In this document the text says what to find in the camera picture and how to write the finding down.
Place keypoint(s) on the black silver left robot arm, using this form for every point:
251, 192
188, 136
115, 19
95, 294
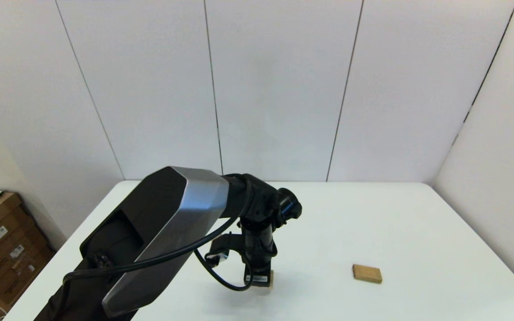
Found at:
172, 209

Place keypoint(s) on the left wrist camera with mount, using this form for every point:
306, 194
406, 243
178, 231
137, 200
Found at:
228, 239

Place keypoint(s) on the rectangular wooden building block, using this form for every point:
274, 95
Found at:
367, 273

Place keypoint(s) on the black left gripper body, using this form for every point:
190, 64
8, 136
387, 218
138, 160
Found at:
257, 273

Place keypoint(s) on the arched wooden building block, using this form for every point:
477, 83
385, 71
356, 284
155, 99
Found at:
271, 278

